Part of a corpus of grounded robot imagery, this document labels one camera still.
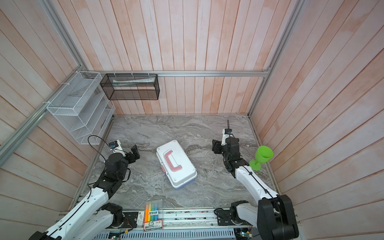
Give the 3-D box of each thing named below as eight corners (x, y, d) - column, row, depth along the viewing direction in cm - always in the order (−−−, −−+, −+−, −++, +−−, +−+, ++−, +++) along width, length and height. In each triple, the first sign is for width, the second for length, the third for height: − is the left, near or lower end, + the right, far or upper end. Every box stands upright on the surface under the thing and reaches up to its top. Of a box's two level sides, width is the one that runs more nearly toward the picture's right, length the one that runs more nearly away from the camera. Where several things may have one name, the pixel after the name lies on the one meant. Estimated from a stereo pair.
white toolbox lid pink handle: (175, 193, 83) (173, 185, 74) (157, 159, 97) (153, 149, 88) (196, 179, 88) (197, 171, 79) (176, 149, 102) (174, 139, 92)
